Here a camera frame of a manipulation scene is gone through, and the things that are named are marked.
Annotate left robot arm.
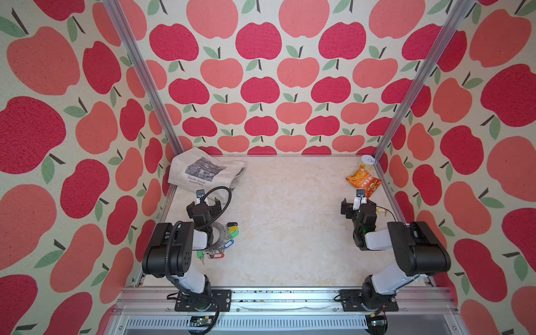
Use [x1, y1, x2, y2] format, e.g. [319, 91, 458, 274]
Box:
[142, 199, 234, 312]

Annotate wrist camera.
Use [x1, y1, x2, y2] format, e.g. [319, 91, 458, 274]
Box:
[195, 189, 206, 205]
[353, 188, 368, 211]

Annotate left aluminium corner post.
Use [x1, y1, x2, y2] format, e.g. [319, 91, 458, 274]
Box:
[103, 0, 184, 155]

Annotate printed canvas tote bag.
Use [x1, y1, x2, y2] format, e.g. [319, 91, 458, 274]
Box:
[167, 147, 247, 192]

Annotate orange snack bag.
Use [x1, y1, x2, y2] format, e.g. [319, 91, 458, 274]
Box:
[346, 167, 382, 198]

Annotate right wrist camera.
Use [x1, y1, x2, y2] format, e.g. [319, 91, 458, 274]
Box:
[353, 188, 368, 211]

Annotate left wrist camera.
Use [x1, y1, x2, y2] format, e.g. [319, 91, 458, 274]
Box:
[195, 189, 206, 205]

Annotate small yellow white can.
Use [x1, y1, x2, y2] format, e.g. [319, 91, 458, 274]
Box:
[360, 155, 376, 170]

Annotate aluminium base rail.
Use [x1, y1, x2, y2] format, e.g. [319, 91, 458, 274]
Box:
[103, 286, 469, 334]

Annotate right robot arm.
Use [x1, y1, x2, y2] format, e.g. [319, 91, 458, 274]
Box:
[340, 198, 451, 311]

